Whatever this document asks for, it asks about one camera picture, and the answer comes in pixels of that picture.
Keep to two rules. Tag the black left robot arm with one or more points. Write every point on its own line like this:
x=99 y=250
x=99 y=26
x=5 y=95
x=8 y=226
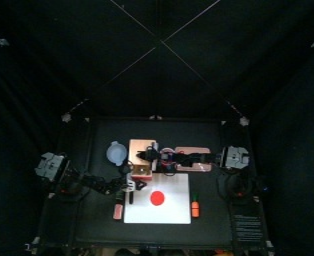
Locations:
x=96 y=182

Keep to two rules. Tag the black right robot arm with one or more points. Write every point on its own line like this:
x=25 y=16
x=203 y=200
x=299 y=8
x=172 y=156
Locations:
x=199 y=158

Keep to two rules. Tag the wooden drawer with red front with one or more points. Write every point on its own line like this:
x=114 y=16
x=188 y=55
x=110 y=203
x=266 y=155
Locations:
x=142 y=176

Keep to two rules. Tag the wooden drawer box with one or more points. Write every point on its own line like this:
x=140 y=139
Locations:
x=136 y=146

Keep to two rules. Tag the flat red dough disc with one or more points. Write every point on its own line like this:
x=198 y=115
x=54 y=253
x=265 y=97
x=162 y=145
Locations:
x=158 y=198

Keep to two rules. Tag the light blue plastic bowl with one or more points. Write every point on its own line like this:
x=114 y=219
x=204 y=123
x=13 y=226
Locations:
x=116 y=154

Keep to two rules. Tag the small pink block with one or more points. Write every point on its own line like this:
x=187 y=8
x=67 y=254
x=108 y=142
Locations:
x=118 y=212

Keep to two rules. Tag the white cutting board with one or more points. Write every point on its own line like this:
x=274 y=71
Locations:
x=172 y=210

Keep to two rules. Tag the red pink tool container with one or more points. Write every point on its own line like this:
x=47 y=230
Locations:
x=199 y=168

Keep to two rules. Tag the orange toy carrot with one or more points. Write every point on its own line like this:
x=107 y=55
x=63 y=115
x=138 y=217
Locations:
x=195 y=208

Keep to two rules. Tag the white text label sticker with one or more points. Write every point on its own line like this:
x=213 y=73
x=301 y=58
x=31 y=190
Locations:
x=247 y=226

